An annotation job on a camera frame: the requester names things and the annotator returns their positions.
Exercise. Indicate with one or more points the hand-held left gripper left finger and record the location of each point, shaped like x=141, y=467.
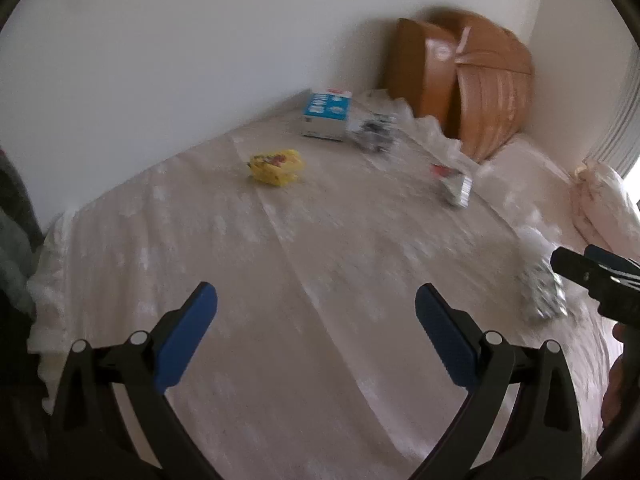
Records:
x=185, y=337

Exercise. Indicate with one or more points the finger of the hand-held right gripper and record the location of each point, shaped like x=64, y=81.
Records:
x=575, y=270
x=612, y=259

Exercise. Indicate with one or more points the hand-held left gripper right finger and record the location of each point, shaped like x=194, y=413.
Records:
x=445, y=337

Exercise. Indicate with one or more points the silver blister pack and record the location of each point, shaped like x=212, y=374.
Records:
x=542, y=292

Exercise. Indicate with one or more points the person's right hand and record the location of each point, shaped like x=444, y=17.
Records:
x=616, y=385

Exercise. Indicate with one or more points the white floral pillow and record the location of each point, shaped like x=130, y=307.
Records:
x=607, y=185
x=600, y=230

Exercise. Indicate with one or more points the clear plastic bag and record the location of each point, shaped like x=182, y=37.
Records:
x=531, y=240

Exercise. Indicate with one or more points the white lace tablecloth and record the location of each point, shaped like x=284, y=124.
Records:
x=300, y=260

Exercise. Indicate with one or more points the white ribbed radiator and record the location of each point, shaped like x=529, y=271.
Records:
x=617, y=120

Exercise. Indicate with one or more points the small silver foil wrapper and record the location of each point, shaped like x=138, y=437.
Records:
x=452, y=185

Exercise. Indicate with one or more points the yellow snack wrapper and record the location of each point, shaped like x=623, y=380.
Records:
x=275, y=166

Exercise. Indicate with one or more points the crumpled foil ball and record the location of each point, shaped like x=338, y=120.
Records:
x=372, y=132

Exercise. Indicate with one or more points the wooden headboard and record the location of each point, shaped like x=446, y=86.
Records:
x=450, y=75

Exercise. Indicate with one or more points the blue and white carton box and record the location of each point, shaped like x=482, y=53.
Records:
x=325, y=115

